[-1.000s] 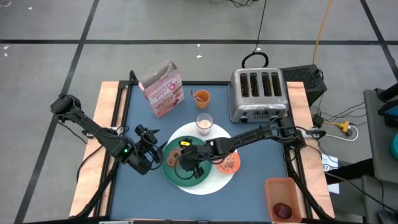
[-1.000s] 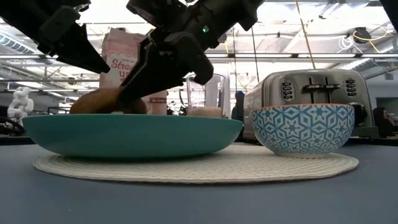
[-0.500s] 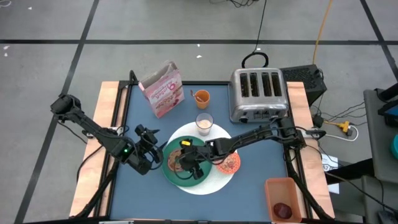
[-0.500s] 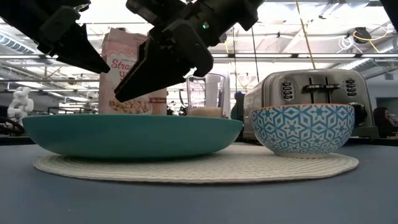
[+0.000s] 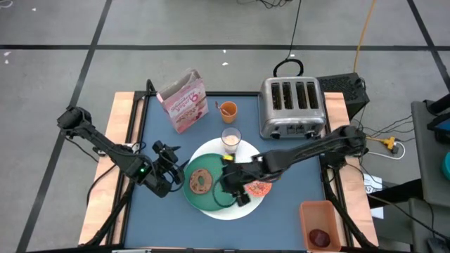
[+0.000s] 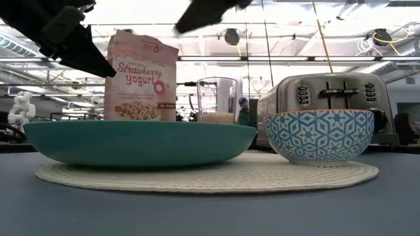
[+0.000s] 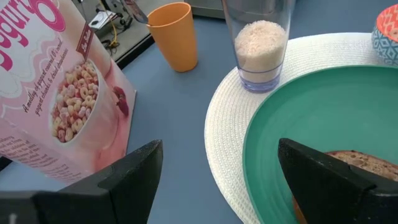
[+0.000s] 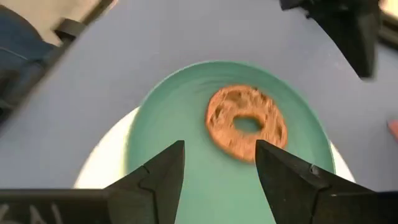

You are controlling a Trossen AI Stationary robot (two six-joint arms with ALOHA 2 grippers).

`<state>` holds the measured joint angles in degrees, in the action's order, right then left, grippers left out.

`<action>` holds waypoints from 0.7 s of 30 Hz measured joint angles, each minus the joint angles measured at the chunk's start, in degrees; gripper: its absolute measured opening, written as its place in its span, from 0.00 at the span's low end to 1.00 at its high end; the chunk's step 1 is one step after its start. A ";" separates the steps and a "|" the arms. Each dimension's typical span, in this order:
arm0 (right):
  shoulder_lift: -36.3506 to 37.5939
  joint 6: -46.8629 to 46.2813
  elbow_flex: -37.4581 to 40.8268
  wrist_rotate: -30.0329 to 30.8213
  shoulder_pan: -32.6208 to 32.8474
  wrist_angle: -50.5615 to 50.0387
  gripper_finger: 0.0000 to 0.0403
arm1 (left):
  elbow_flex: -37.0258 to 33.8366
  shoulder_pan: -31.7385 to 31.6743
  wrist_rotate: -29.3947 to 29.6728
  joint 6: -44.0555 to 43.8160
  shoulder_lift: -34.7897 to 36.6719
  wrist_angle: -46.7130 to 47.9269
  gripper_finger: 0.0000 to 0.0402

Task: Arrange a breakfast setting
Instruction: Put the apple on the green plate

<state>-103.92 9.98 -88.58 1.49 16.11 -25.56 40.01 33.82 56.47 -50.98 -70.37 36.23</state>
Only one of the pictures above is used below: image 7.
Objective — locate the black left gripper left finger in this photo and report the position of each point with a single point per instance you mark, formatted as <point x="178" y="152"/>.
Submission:
<point x="124" y="186"/>

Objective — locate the orange plastic cup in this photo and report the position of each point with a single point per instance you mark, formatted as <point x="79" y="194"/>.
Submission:
<point x="174" y="40"/>

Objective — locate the clear glass with white rice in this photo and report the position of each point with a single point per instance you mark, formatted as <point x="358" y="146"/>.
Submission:
<point x="259" y="53"/>

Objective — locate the blue white patterned bowl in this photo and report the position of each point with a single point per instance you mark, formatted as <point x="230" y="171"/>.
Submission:
<point x="387" y="37"/>

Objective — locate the pink yogurt cereal box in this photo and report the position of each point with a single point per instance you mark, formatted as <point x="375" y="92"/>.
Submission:
<point x="46" y="93"/>

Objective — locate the brown bagel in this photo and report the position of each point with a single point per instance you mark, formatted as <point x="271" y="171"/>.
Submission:
<point x="370" y="163"/>

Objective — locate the metal spoon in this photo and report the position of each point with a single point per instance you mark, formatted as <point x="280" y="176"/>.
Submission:
<point x="135" y="11"/>

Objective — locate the white woven round placemat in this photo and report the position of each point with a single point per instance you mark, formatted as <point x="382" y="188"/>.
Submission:
<point x="224" y="124"/>

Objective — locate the teal plate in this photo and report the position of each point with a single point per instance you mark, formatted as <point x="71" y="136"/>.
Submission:
<point x="311" y="109"/>

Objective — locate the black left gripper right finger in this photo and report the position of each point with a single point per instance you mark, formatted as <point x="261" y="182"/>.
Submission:
<point x="326" y="193"/>

